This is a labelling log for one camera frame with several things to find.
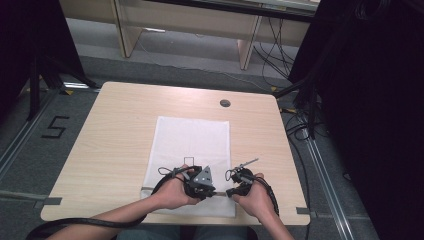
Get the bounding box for person's left hand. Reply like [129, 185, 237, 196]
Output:
[151, 164, 204, 211]

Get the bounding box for black metal stand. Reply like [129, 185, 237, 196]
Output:
[25, 55, 98, 122]
[273, 74, 322, 140]

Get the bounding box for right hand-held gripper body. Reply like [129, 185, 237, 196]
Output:
[231, 157, 260, 185]

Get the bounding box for black floor cables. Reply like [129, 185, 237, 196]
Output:
[280, 105, 316, 214]

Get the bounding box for thick black left gripper cable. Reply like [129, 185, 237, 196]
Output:
[25, 165, 203, 240]

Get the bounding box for metal floor rail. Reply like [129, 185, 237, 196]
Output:
[302, 131, 357, 240]
[0, 89, 58, 182]

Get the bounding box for person's right hand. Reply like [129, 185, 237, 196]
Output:
[231, 172, 280, 222]

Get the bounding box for grey tape strip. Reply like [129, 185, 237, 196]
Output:
[295, 206, 318, 220]
[0, 189, 63, 210]

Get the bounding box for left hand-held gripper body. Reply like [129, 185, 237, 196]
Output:
[183, 165, 216, 198]

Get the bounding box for thick black right gripper cable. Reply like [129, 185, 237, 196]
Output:
[248, 175, 281, 216]

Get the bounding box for white cloth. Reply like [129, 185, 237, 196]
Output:
[139, 115, 237, 218]

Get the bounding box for black curtain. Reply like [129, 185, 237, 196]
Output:
[288, 0, 424, 240]
[0, 0, 86, 116]

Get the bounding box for thick black gripper cable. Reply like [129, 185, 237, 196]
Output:
[248, 175, 281, 216]
[25, 165, 203, 240]

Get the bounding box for light wooden desk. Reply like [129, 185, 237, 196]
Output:
[59, 0, 321, 72]

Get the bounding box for thin white floor cable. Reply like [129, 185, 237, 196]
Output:
[135, 29, 269, 94]

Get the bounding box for bundle of black hanging cables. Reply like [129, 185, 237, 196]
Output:
[252, 15, 298, 88]

